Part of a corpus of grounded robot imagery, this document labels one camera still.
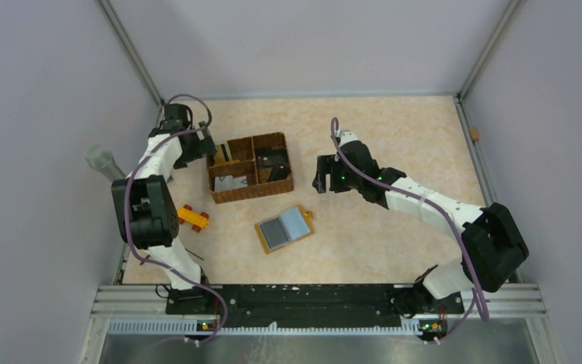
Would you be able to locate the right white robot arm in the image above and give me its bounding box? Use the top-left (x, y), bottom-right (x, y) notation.
top-left (312, 130), bottom-right (529, 312)

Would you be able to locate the black microphone tripod stand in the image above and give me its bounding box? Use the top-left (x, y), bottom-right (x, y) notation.
top-left (182, 246), bottom-right (204, 262)

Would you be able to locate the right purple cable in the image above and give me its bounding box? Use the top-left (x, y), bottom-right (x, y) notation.
top-left (330, 117), bottom-right (491, 345)

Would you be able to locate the gold card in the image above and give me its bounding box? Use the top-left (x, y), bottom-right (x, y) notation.
top-left (213, 143), bottom-right (233, 165)

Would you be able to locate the orange leather card holder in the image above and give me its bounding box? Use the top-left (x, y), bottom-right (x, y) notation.
top-left (254, 205), bottom-right (315, 254)

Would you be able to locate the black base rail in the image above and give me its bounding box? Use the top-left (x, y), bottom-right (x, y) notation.
top-left (165, 284), bottom-right (465, 328)

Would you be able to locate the small wooden block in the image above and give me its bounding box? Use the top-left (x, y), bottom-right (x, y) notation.
top-left (468, 127), bottom-right (480, 143)

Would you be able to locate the silver microphone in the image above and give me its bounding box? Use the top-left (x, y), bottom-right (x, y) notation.
top-left (85, 145), bottom-right (127, 182)

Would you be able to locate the white perforated cable tray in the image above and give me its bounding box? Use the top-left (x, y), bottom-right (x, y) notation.
top-left (108, 318), bottom-right (423, 336)

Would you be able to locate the black card in basket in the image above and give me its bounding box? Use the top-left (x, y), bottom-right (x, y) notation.
top-left (255, 148), bottom-right (291, 183)

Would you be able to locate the brown wicker divided basket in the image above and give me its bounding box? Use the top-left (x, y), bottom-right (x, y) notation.
top-left (206, 132), bottom-right (295, 204)

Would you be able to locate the grey card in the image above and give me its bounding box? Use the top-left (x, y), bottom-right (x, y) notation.
top-left (260, 218), bottom-right (288, 251)
top-left (214, 175), bottom-right (249, 192)

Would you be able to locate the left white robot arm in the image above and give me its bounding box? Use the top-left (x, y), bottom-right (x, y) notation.
top-left (111, 103), bottom-right (217, 314)

